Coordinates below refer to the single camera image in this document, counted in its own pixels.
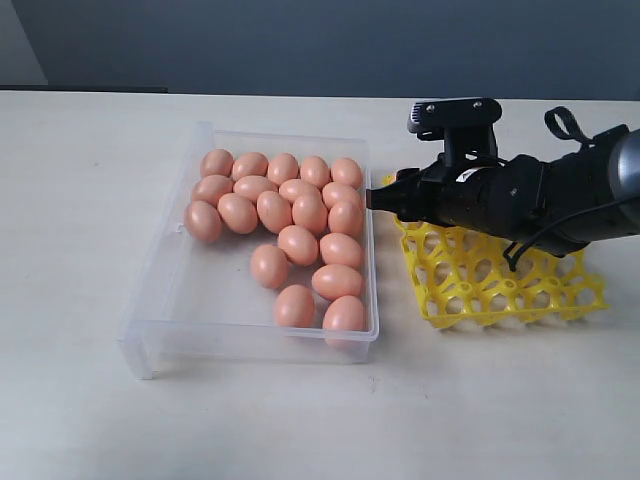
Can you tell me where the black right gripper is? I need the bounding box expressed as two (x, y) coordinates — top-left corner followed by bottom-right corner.
(365, 155), (545, 236)

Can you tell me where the brown egg third row right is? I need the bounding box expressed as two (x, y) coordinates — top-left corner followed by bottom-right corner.
(328, 201), (364, 238)

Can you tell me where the clear plastic bin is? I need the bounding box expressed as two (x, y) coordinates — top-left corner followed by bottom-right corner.
(117, 122), (380, 379)

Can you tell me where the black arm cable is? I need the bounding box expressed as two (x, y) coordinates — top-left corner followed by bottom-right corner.
(502, 105), (640, 273)

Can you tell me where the brown egg front middle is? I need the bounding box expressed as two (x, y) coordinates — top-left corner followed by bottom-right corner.
(273, 284), (315, 328)

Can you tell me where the brown egg second row middle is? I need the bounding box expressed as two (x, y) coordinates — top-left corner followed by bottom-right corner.
(233, 175), (278, 203)

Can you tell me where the brown egg second row left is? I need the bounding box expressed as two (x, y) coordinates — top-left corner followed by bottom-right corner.
(191, 174), (234, 208)

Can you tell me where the brown egg back left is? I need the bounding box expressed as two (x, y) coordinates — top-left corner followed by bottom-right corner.
(199, 149), (234, 178)

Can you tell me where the brown egg right lower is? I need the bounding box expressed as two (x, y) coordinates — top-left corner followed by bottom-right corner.
(311, 264), (364, 300)

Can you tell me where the brown egg second row right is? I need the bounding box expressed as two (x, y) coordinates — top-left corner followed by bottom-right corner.
(322, 182), (363, 210)

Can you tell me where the brown egg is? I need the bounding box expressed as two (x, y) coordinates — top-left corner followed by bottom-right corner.
(273, 284), (315, 328)
(199, 149), (234, 178)
(231, 152), (269, 181)
(311, 264), (364, 300)
(267, 152), (299, 186)
(277, 225), (319, 267)
(251, 244), (289, 289)
(330, 157), (363, 190)
(319, 232), (364, 269)
(184, 200), (222, 243)
(299, 155), (330, 190)

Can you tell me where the brown egg far left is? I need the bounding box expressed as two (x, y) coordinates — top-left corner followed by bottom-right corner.
(184, 200), (222, 243)

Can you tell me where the yellow plastic egg tray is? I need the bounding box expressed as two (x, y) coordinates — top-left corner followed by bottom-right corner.
(394, 219), (609, 330)

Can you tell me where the brown egg back right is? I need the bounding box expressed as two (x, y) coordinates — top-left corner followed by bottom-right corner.
(330, 157), (363, 190)

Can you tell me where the brown egg front right corner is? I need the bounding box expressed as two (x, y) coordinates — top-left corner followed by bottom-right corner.
(322, 295), (366, 350)

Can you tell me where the brown egg right middle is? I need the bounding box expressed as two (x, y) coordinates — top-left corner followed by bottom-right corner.
(319, 232), (364, 269)

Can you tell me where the black object behind table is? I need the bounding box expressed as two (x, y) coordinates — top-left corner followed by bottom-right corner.
(1, 85), (169, 94)

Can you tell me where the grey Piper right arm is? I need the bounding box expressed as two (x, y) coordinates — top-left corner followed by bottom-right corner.
(366, 125), (639, 268)

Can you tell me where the brown egg front left centre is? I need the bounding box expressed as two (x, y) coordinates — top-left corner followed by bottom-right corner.
(251, 244), (289, 289)

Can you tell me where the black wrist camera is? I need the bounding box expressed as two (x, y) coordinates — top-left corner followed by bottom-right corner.
(407, 98), (502, 167)

